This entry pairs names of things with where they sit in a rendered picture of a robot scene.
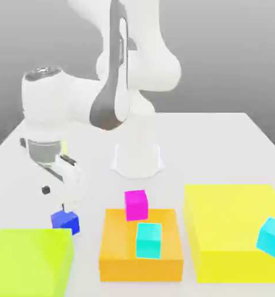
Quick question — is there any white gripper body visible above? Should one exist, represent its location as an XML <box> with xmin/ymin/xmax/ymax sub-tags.
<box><xmin>34</xmin><ymin>160</ymin><xmax>85</xmax><ymax>208</ymax></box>

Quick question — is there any small blue cube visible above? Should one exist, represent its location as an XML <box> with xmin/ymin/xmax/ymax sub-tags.
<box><xmin>50</xmin><ymin>209</ymin><xmax>81</xmax><ymax>236</ymax></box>

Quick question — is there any small magenta cube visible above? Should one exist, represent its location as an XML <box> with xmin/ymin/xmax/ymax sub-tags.
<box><xmin>124</xmin><ymin>189</ymin><xmax>150</xmax><ymax>222</ymax></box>

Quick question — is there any small turquoise cube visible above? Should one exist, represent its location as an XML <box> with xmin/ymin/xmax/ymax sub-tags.
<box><xmin>135</xmin><ymin>222</ymin><xmax>162</xmax><ymax>260</ymax></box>

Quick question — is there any small cyan cube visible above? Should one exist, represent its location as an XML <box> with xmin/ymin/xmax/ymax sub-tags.
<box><xmin>255</xmin><ymin>216</ymin><xmax>275</xmax><ymax>260</ymax></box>

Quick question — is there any large lime green box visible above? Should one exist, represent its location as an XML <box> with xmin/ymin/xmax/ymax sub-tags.
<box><xmin>0</xmin><ymin>228</ymin><xmax>74</xmax><ymax>297</ymax></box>

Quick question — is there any large orange box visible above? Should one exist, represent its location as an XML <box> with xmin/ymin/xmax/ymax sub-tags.
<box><xmin>98</xmin><ymin>208</ymin><xmax>184</xmax><ymax>282</ymax></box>

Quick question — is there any large yellow box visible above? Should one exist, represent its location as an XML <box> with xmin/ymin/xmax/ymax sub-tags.
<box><xmin>184</xmin><ymin>184</ymin><xmax>275</xmax><ymax>284</ymax></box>

